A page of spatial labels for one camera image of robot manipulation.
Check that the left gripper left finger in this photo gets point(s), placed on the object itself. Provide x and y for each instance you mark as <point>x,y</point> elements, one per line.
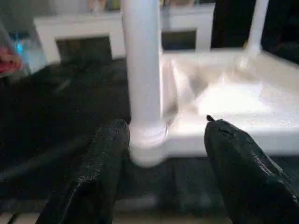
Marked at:
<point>91,182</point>

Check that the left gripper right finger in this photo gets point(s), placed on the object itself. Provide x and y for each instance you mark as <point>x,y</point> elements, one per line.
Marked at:
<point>250,177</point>

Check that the white plastic table top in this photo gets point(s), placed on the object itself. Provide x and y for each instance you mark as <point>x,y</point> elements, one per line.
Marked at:
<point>224,102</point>

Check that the white plastic table leg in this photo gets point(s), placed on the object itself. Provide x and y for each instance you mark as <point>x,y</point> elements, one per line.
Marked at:
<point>257,25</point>
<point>142,70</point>

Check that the black plastic mat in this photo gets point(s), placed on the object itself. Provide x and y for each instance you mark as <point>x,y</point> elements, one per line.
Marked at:
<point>60,130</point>

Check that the blue lit device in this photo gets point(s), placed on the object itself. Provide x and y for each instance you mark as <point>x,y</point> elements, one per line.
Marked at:
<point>23,49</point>

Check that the white sideboard with glass doors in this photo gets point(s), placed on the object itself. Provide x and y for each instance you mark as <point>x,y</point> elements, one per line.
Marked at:
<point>84,28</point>

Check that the pink white plush toy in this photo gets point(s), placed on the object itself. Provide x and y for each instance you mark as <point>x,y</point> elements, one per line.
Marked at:
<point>96,4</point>

